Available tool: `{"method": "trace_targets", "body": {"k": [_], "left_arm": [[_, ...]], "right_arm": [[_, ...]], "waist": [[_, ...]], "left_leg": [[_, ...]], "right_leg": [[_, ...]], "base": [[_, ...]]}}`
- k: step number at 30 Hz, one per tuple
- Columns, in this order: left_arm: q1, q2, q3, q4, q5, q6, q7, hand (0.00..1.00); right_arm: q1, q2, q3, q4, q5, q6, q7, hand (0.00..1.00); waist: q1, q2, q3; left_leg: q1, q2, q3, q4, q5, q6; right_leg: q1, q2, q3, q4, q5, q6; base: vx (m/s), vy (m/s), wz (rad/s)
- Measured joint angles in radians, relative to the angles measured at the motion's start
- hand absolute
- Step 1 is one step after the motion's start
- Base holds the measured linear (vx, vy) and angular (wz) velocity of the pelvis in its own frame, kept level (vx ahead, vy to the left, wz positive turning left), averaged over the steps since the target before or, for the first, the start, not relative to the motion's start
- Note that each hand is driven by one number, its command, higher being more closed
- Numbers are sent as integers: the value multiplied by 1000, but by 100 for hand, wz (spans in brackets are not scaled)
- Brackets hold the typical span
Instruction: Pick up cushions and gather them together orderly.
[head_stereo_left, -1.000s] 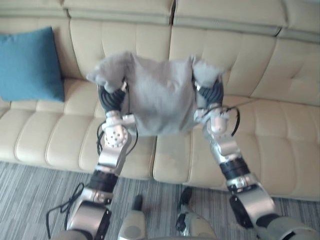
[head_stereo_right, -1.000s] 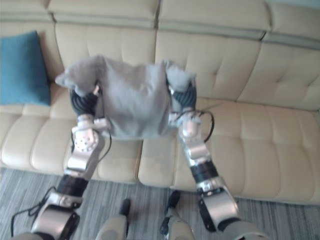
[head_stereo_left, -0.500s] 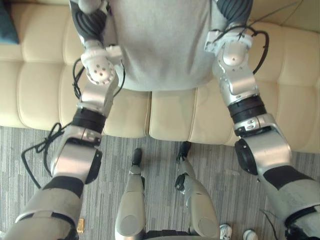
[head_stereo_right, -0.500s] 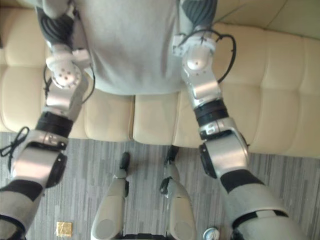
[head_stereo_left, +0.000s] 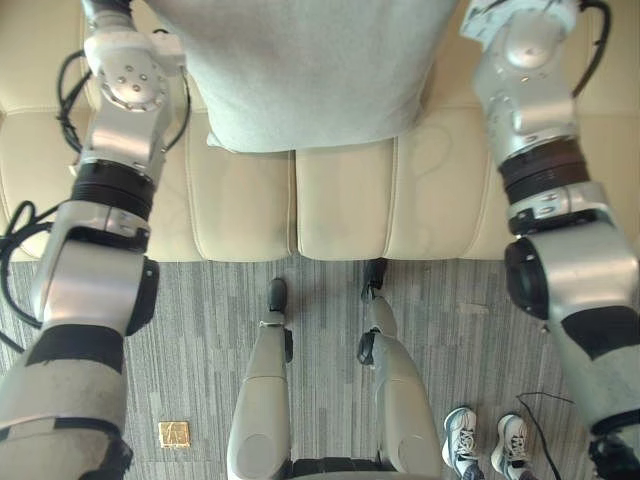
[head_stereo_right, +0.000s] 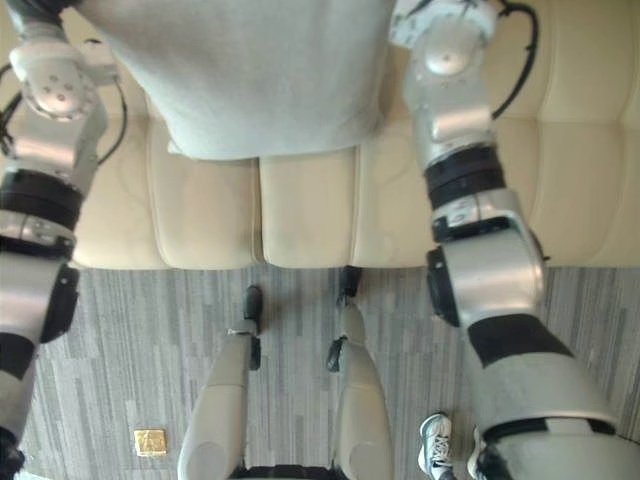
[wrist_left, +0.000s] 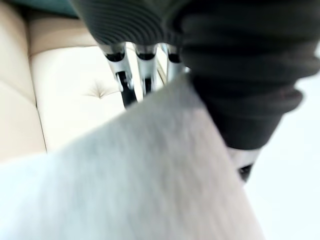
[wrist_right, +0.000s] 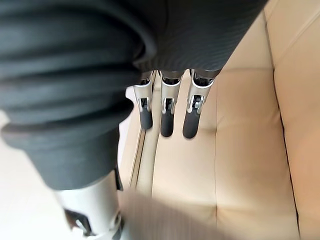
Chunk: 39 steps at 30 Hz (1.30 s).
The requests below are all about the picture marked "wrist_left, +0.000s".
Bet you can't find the cream leather sofa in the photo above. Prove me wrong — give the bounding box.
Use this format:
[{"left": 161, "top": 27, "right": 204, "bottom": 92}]
[{"left": 0, "top": 1, "right": 173, "bottom": 167}]

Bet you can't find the light grey cushion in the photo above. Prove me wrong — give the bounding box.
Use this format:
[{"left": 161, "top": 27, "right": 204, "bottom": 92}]
[{"left": 0, "top": 71, "right": 267, "bottom": 240}]

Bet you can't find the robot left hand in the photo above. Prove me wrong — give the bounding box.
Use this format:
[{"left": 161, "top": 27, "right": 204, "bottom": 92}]
[{"left": 68, "top": 0, "right": 320, "bottom": 183}]

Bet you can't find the teal cushion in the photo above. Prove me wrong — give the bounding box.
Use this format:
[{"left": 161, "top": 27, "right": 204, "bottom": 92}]
[{"left": 11, "top": 0, "right": 80, "bottom": 20}]

